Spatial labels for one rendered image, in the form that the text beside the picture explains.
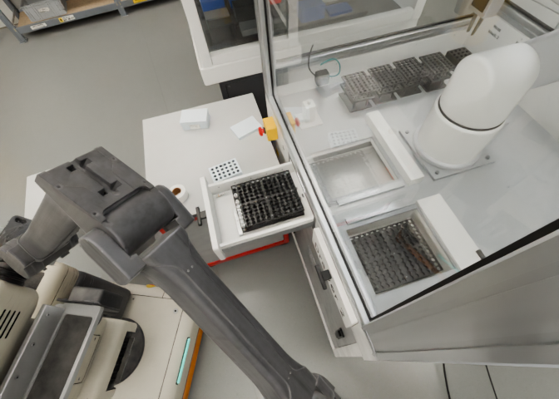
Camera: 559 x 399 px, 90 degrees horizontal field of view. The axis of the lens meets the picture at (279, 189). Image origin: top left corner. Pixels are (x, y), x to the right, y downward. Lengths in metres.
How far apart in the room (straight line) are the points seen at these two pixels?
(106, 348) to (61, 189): 0.80
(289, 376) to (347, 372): 1.31
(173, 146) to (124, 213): 1.08
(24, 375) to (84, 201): 0.59
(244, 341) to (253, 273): 1.43
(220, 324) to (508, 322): 0.29
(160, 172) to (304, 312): 1.10
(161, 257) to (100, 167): 0.13
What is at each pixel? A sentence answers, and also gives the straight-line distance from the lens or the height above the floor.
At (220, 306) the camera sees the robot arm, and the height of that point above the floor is 1.38.
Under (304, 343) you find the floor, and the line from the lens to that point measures 1.75.
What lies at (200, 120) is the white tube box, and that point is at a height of 0.81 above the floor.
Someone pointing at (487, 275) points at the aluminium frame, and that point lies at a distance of 0.31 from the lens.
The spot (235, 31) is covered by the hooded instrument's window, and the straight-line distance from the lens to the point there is 1.50.
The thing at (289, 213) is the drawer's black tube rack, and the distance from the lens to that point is 0.95.
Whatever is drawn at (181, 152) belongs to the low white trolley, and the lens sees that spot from 1.38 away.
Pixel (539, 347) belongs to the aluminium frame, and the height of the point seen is 1.50.
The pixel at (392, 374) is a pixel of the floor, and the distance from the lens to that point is 1.82.
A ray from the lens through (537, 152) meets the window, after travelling 0.26.
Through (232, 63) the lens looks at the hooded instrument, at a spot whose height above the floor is 0.90.
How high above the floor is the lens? 1.75
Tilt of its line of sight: 59 degrees down
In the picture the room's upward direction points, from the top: 6 degrees counter-clockwise
